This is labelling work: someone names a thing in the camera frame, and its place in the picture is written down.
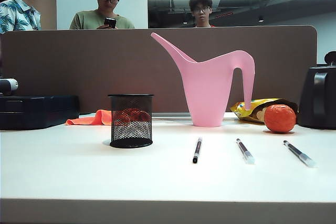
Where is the black capped pen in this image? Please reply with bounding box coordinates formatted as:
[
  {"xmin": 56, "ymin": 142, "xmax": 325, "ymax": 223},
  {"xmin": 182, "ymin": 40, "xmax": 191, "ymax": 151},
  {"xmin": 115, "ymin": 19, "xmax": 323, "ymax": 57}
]
[{"xmin": 192, "ymin": 136, "xmax": 203, "ymax": 164}]

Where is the clear capped pen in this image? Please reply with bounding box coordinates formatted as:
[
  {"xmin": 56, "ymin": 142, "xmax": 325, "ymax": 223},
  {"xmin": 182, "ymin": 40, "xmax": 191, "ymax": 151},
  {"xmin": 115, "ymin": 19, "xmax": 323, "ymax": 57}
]
[
  {"xmin": 235, "ymin": 138, "xmax": 256, "ymax": 165},
  {"xmin": 282, "ymin": 140, "xmax": 317, "ymax": 168}
]

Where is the black mesh pen holder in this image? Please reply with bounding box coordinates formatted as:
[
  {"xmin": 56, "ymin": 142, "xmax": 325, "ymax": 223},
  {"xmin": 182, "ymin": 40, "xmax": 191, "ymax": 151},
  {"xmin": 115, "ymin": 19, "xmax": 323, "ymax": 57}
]
[{"xmin": 107, "ymin": 93, "xmax": 154, "ymax": 148}]

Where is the pink plastic watering can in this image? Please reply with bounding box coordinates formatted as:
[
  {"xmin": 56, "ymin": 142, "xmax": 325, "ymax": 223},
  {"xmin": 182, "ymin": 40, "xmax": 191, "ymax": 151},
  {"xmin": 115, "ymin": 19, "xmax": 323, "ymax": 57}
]
[{"xmin": 150, "ymin": 32, "xmax": 256, "ymax": 127}]

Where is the orange cloth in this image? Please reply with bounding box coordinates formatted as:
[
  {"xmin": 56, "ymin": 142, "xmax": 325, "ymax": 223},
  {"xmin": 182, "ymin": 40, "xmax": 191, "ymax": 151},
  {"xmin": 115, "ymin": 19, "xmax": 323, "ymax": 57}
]
[{"xmin": 65, "ymin": 109, "xmax": 113, "ymax": 126}]

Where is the yellow snack bag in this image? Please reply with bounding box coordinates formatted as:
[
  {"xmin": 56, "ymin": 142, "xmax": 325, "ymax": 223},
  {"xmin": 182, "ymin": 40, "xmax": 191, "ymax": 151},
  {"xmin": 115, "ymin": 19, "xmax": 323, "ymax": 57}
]
[{"xmin": 230, "ymin": 98, "xmax": 299, "ymax": 125}]

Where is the brown desk partition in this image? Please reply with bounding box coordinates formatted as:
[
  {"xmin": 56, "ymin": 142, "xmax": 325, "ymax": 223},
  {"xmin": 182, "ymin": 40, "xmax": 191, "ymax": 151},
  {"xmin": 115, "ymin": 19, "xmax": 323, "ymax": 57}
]
[{"xmin": 0, "ymin": 25, "xmax": 318, "ymax": 114}]

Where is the black smartphone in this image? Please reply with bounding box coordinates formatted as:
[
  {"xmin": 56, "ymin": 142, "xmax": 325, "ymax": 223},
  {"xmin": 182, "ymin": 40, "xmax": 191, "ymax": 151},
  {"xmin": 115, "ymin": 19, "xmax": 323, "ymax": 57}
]
[{"xmin": 103, "ymin": 17, "xmax": 117, "ymax": 29}]

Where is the person in red shirt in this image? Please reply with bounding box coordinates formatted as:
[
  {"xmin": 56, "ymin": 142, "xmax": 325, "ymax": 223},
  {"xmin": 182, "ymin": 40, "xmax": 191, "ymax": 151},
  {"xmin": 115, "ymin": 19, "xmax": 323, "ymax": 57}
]
[{"xmin": 188, "ymin": 0, "xmax": 216, "ymax": 28}]

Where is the person in green shirt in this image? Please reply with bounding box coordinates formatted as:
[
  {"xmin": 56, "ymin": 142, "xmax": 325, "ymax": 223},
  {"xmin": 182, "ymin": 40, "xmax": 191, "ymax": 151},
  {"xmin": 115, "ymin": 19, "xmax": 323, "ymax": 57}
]
[{"xmin": 69, "ymin": 0, "xmax": 135, "ymax": 30}]

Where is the orange round fruit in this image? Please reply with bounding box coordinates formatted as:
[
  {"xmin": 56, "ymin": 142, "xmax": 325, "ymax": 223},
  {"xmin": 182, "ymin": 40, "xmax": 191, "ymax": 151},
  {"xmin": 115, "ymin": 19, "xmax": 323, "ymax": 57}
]
[{"xmin": 264, "ymin": 104, "xmax": 297, "ymax": 134}]

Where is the dark blue plastic case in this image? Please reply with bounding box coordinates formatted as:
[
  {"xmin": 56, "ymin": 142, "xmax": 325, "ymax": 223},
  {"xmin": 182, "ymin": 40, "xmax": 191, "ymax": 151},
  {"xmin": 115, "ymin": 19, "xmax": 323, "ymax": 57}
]
[{"xmin": 0, "ymin": 94, "xmax": 80, "ymax": 131}]

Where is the black kettle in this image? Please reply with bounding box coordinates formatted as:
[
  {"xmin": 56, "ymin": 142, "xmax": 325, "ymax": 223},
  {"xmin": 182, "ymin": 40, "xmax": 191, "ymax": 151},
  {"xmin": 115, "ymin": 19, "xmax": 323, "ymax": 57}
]
[{"xmin": 297, "ymin": 50, "xmax": 336, "ymax": 130}]

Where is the white grey cylindrical tool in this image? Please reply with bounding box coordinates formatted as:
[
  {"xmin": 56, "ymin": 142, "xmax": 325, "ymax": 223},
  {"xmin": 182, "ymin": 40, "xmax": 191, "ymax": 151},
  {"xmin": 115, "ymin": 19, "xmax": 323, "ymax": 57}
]
[{"xmin": 0, "ymin": 78, "xmax": 19, "ymax": 95}]

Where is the person in floral shirt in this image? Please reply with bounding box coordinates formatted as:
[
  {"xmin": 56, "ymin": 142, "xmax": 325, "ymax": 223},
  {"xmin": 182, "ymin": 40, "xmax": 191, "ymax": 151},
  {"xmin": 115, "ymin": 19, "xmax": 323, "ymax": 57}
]
[{"xmin": 0, "ymin": 0, "xmax": 45, "ymax": 35}]

